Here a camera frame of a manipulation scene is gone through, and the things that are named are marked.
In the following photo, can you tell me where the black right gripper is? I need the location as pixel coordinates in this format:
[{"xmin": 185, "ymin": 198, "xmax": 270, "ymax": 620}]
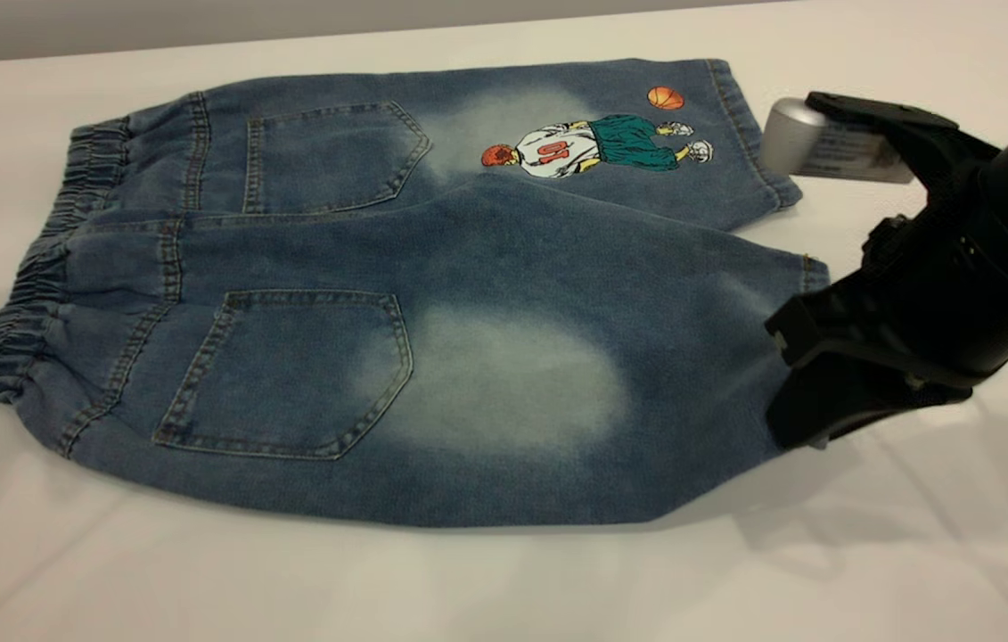
[{"xmin": 765, "ymin": 91, "xmax": 1008, "ymax": 449}]

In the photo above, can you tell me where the blue denim shorts basketball print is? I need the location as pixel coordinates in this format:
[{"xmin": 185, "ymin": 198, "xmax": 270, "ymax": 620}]
[{"xmin": 0, "ymin": 58, "xmax": 830, "ymax": 529}]

